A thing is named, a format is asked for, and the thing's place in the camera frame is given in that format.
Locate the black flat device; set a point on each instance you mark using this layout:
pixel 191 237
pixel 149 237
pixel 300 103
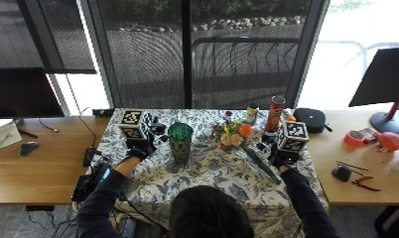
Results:
pixel 83 188

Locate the thin dark stick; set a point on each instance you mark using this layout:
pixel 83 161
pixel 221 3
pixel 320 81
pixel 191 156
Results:
pixel 351 165

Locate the green glass vase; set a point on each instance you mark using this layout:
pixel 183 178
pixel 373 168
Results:
pixel 180 142

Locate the small black device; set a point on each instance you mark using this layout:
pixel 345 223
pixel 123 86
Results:
pixel 340 173

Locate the black computer mouse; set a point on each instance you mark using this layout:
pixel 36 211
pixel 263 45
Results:
pixel 28 148

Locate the white paper sheet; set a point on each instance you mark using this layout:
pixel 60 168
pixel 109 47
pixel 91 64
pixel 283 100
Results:
pixel 2 137

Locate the black power adapter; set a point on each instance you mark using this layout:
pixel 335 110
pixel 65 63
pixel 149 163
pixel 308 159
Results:
pixel 89 156

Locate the small orange fruit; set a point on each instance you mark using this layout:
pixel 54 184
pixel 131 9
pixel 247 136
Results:
pixel 291 118

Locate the white marker cube left glove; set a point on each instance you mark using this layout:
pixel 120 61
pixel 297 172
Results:
pixel 135 125

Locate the black box on table edge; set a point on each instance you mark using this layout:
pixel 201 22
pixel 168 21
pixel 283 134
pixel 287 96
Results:
pixel 103 112

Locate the red tape roll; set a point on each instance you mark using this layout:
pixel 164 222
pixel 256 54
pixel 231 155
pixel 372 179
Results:
pixel 353 138

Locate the black monitor with red stand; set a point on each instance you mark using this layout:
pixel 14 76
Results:
pixel 384 82

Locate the artificial flower bouquet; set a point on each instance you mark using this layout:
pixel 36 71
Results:
pixel 235 135

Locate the red tall snack can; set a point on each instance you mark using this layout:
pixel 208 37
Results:
pixel 273 114

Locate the person's left hand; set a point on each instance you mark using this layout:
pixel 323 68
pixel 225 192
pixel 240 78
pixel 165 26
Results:
pixel 140 148

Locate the white marker cube glove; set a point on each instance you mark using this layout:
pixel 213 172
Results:
pixel 292 136
pixel 135 125

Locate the white marker cube right glove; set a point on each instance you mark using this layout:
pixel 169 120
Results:
pixel 292 136

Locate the black zip case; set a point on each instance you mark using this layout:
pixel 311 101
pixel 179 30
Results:
pixel 309 120

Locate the orange round ball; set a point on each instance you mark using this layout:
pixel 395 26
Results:
pixel 389 141

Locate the blue floral tablecloth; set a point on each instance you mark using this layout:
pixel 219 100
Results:
pixel 216 172

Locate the the person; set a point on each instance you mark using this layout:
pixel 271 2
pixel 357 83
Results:
pixel 208 208

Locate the small white yellow bottle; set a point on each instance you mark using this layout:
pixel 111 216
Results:
pixel 251 113

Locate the person's right hand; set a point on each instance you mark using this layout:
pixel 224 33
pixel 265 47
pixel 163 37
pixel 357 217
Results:
pixel 281 156

